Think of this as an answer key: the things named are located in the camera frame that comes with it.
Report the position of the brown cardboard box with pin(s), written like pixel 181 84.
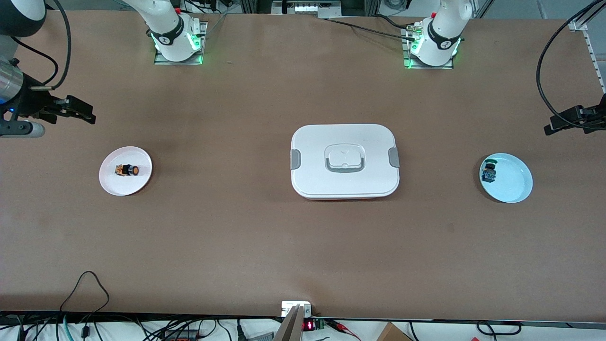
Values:
pixel 392 334

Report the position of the light blue round plate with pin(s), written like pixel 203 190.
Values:
pixel 511 182

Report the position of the white mounting block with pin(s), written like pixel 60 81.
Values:
pixel 289 305

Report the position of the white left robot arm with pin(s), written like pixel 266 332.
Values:
pixel 442 38

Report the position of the white lidded box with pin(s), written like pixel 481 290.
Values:
pixel 345 180

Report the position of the red clip leads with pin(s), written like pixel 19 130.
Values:
pixel 343 329

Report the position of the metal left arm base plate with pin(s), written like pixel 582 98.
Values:
pixel 412 65

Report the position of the aluminium profile bar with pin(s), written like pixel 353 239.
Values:
pixel 289 327

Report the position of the red digit display module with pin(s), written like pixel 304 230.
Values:
pixel 308 325

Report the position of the green push-button switch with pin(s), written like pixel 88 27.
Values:
pixel 488 173

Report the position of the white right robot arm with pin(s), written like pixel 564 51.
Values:
pixel 170 33

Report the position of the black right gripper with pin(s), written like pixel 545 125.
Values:
pixel 32 103

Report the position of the aluminium slotted rail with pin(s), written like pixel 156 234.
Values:
pixel 595 57

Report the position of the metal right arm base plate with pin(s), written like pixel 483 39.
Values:
pixel 163 60

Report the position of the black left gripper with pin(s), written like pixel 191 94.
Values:
pixel 574 115

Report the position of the orange push-button switch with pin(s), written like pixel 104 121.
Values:
pixel 127 170

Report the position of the pink round plate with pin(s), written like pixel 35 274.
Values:
pixel 125 184

